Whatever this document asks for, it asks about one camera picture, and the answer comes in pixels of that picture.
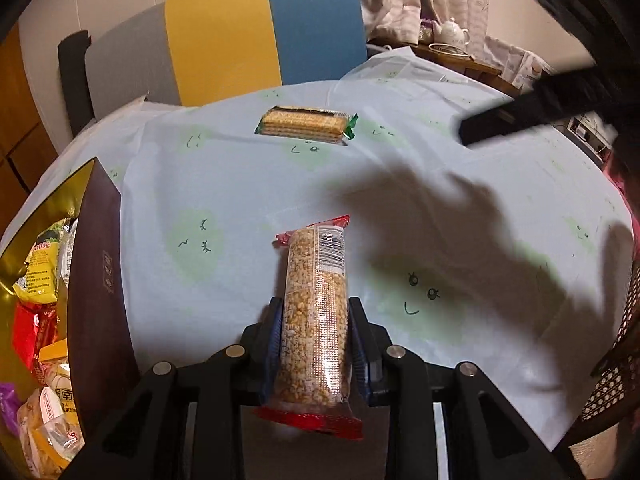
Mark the gold tin box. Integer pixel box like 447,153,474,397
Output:
0,156,143,480

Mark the white teapot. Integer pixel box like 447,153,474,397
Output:
431,16,472,47

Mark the clear grain bar packet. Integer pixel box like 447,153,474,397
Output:
255,214,365,442

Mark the white electronic device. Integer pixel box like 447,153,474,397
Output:
570,112,620,156

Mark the cracker packet with green end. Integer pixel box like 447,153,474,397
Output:
254,106,360,147

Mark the yellow white snack packet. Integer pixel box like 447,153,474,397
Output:
37,340,71,391

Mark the wooden side table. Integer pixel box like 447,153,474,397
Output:
372,40,521,98

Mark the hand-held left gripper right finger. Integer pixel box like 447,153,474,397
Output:
348,296,586,480

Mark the white lace cloth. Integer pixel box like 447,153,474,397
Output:
482,35,556,93

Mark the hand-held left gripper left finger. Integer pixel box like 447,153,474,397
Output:
62,296,286,480

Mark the purple candy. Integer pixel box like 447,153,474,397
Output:
0,382,23,436

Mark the pink cloth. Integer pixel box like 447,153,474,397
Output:
602,152,636,221

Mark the grey yellow blue chair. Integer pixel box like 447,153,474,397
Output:
57,0,368,136

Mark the bright red snack packet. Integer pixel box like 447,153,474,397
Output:
11,302,61,386

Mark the woven rattan chair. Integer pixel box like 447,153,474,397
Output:
550,255,640,466

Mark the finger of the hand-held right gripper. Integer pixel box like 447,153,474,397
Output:
459,67,603,147

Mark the pale blue printed tablecloth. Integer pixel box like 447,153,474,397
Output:
0,46,636,453

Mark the round white-rimmed tray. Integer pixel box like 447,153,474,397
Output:
429,42,473,58

